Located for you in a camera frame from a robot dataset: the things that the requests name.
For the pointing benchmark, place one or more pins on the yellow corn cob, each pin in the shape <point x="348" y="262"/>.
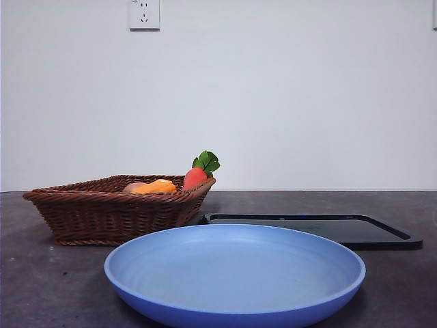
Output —
<point x="157" y="187"/>

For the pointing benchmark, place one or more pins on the blue round plate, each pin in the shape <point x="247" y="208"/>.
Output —
<point x="235" y="266"/>

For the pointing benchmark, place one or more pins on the brown wicker basket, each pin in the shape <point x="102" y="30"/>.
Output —
<point x="102" y="218"/>

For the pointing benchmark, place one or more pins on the orange carrot with green leaves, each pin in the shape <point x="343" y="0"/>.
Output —
<point x="194" y="177"/>

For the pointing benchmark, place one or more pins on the pale pink egg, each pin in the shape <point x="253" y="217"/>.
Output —
<point x="131" y="187"/>

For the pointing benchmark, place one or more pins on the black rectangular tray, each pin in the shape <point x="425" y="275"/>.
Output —
<point x="375" y="235"/>

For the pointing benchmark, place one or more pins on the white wall socket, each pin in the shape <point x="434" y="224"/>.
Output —
<point x="144" y="15"/>

